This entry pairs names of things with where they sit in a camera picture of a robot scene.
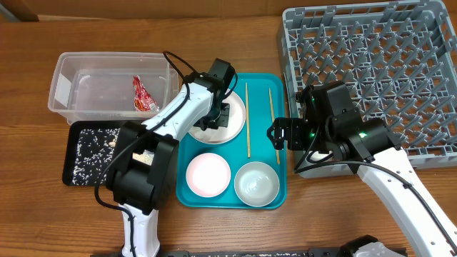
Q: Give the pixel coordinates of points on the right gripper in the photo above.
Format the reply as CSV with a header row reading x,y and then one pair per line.
x,y
280,126

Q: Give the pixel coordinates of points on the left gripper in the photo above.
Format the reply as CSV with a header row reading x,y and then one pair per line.
x,y
224,117

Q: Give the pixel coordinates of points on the pink bowl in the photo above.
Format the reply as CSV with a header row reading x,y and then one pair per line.
x,y
208,175

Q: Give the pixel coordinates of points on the red snack wrapper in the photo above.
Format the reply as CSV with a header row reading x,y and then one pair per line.
x,y
143,100

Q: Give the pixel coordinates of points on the white paper cup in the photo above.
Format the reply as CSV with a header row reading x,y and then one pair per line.
x,y
317,157

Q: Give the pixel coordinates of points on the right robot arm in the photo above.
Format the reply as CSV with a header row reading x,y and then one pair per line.
x,y
332,123

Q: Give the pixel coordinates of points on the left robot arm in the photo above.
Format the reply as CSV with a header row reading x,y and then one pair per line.
x,y
145,157

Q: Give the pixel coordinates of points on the pink plate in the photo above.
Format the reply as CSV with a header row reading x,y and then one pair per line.
x,y
236,121

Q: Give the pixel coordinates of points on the right wooden chopstick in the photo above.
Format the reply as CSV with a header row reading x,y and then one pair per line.
x,y
278,160

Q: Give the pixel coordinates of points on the wooden chopstick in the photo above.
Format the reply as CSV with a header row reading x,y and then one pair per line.
x,y
247,122
278,160

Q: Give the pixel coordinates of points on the teal plastic tray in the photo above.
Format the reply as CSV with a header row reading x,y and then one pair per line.
x,y
235,150

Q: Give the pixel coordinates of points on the left wooden chopstick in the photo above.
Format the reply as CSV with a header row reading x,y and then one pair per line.
x,y
247,122

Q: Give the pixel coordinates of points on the grey bowl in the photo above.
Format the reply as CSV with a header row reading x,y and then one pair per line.
x,y
256,184

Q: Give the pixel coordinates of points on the spilled white rice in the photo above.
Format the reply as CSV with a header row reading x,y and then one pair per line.
x,y
94,151

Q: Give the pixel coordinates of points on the black rectangular tray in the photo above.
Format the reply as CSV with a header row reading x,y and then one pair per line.
x,y
71,142

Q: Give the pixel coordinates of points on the clear plastic bin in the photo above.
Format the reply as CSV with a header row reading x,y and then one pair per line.
x,y
97,85

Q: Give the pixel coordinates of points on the grey dish rack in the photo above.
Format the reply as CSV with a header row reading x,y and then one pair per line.
x,y
398,60

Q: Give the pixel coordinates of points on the black rail at table edge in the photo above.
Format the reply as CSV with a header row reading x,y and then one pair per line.
x,y
363,246

